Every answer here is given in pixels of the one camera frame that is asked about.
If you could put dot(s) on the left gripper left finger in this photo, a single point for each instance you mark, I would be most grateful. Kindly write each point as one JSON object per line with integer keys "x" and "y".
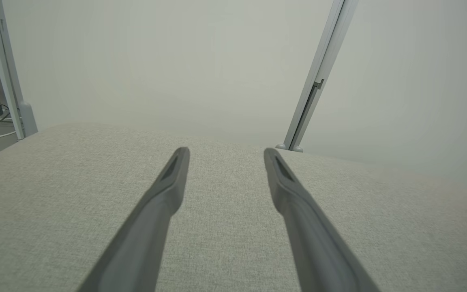
{"x": 148, "y": 227}

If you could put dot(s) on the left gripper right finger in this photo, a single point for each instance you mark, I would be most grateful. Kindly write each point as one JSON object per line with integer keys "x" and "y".
{"x": 306, "y": 227}

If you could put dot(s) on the grey partition post two feet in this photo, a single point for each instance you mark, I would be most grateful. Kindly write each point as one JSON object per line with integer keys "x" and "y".
{"x": 322, "y": 65}

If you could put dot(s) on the grey partition post one foot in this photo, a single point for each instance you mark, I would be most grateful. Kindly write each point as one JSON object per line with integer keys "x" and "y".
{"x": 6, "y": 73}

